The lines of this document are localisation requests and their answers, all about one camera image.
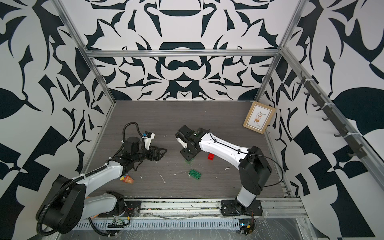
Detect small circuit board right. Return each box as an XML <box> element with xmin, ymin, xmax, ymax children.
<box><xmin>239</xmin><ymin>218</ymin><xmax>257</xmax><ymax>236</ymax></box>

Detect small circuit board left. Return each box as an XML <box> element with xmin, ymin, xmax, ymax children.
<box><xmin>108</xmin><ymin>217</ymin><xmax>131</xmax><ymax>229</ymax></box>

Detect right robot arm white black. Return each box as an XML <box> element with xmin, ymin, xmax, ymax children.
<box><xmin>176</xmin><ymin>125</ymin><xmax>283</xmax><ymax>217</ymax></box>

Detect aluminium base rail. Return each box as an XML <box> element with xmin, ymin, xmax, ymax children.
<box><xmin>137</xmin><ymin>198</ymin><xmax>308</xmax><ymax>219</ymax></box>

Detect dark green wide lego brick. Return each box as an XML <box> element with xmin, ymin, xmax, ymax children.
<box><xmin>188</xmin><ymin>169</ymin><xmax>202</xmax><ymax>180</ymax></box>

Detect small colourful toy figure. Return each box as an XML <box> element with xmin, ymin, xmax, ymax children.
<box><xmin>120</xmin><ymin>175</ymin><xmax>134</xmax><ymax>184</ymax></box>

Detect wall hook rail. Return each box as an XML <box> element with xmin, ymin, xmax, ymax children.
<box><xmin>298</xmin><ymin>76</ymin><xmax>368</xmax><ymax>159</ymax></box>

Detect white slotted cable duct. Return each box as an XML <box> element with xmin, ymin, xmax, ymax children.
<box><xmin>73</xmin><ymin>218</ymin><xmax>242</xmax><ymax>231</ymax></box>

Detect red square lego brick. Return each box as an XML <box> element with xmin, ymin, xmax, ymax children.
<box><xmin>208</xmin><ymin>153</ymin><xmax>215</xmax><ymax>161</ymax></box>

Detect small circuit board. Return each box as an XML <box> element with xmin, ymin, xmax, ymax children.
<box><xmin>108</xmin><ymin>217</ymin><xmax>131</xmax><ymax>229</ymax></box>
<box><xmin>239</xmin><ymin>218</ymin><xmax>257</xmax><ymax>236</ymax></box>

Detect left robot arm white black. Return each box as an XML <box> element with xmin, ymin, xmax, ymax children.
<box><xmin>36</xmin><ymin>137</ymin><xmax>168</xmax><ymax>237</ymax></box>

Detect wooden framed picture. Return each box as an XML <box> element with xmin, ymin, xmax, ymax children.
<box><xmin>243</xmin><ymin>101</ymin><xmax>276</xmax><ymax>134</ymax></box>

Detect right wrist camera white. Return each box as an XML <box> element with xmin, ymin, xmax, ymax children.
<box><xmin>176</xmin><ymin>134</ymin><xmax>188</xmax><ymax>149</ymax></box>

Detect black corrugated cable hose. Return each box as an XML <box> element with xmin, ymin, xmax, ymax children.
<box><xmin>109</xmin><ymin>122</ymin><xmax>143</xmax><ymax>160</ymax></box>

